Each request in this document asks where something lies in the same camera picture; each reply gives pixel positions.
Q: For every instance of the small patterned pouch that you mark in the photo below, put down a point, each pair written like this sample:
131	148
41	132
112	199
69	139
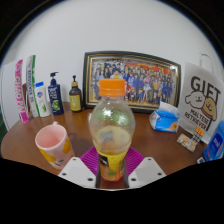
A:
186	142

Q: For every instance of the white paper gift bag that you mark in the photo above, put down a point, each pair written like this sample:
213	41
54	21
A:
203	100

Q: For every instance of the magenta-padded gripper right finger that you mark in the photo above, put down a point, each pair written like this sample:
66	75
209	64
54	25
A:
145	171

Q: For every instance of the orange and white puzzle cube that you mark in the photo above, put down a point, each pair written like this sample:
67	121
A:
198	135

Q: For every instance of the dark blue pump bottle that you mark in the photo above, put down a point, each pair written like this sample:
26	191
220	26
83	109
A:
55	100

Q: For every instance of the pink long box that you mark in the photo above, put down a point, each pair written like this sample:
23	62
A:
21	96

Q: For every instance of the white shampoo bottle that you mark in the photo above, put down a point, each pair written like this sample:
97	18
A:
42	101

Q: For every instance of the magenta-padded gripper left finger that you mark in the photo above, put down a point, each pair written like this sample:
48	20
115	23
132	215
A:
78	171

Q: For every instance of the orange juice bottle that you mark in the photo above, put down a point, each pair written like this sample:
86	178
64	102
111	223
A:
112	133

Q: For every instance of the blue tissue pack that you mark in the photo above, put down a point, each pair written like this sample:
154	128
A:
165	120

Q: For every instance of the white board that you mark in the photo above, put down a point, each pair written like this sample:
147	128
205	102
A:
8	96

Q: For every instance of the blue detergent bottle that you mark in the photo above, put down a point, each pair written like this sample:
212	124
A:
215	143

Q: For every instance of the framed group photo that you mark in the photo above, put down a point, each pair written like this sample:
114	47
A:
146	80

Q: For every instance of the pink mug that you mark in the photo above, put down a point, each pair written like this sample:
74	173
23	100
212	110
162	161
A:
53	146

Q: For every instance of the amber pump bottle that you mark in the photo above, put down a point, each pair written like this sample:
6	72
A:
75	100

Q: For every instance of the white and green long box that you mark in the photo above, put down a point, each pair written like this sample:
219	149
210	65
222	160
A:
32	86

